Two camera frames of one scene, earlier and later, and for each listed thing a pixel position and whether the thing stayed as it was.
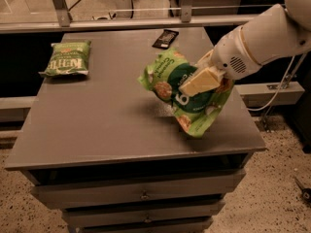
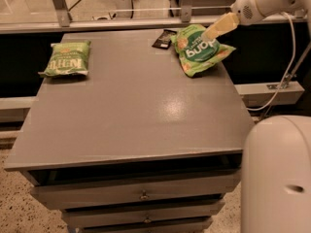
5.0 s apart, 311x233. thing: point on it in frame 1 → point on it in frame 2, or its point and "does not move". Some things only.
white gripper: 230,54 → 243,10
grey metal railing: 65,21 does not move
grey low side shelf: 270,94 does not move
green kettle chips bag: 67,58 does not move
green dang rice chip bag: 164,75 → 198,56
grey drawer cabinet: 103,143 does not move
